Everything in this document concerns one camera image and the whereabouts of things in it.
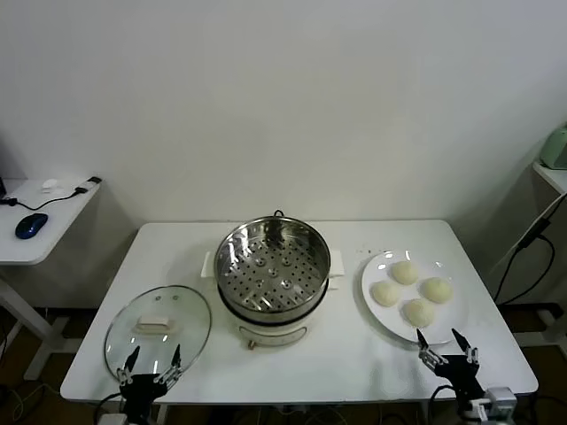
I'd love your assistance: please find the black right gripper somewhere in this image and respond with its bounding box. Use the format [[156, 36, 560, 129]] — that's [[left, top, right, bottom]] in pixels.
[[416, 328, 487, 402]]

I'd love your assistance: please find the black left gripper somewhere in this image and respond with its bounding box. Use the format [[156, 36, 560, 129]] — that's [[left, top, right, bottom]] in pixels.
[[115, 344, 183, 425]]

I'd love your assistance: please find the white steamed baozi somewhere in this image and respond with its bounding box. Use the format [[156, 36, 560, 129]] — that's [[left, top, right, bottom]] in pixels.
[[390, 259, 420, 286], [419, 276, 453, 305], [401, 298, 437, 328], [370, 281, 402, 307]]

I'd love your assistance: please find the glass lid with white handle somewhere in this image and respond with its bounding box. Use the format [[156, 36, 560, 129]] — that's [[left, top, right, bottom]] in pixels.
[[104, 284, 213, 385]]

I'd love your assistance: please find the stainless steel steamer basket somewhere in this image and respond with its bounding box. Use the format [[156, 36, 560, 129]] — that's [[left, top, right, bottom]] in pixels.
[[214, 215, 331, 313]]

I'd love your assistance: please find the white round plate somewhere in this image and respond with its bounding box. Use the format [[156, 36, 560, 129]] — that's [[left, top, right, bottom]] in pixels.
[[361, 250, 470, 345]]

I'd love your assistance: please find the white electric cooker base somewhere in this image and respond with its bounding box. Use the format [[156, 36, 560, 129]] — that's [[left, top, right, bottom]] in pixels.
[[201, 250, 346, 351]]

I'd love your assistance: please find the black power adapter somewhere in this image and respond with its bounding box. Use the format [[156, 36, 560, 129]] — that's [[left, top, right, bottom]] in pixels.
[[517, 215, 554, 250]]

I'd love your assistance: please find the white side desk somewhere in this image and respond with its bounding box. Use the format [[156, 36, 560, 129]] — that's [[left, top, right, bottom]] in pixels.
[[0, 176, 102, 382]]

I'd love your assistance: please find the blue computer mouse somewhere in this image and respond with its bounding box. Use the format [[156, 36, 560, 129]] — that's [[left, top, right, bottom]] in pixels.
[[14, 212, 49, 240]]

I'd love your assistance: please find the white side table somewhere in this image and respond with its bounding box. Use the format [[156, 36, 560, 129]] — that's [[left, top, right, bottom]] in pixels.
[[531, 159, 567, 196]]

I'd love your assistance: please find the green appliance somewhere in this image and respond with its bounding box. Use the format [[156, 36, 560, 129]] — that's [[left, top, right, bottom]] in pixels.
[[539, 123, 567, 171]]

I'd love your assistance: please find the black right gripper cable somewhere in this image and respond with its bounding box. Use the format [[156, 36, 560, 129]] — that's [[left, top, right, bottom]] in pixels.
[[431, 383, 462, 425]]

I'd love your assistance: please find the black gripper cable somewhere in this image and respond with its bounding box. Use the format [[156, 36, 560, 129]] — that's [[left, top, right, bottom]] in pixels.
[[431, 383, 462, 425], [94, 391, 129, 418]]

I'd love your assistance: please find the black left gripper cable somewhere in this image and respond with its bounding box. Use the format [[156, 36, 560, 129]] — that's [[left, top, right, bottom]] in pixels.
[[94, 391, 129, 418]]

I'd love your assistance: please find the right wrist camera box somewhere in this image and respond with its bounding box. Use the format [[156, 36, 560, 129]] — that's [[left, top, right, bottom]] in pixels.
[[467, 386, 518, 421]]

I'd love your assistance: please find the black hanging cable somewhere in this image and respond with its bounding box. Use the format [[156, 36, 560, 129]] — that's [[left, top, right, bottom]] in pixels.
[[492, 234, 557, 306]]

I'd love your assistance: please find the white cable duct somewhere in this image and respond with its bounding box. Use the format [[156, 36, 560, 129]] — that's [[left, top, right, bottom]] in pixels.
[[489, 193, 567, 275]]

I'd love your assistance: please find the black desk cable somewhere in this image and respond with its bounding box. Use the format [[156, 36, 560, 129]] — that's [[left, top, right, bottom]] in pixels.
[[0, 186, 88, 212]]

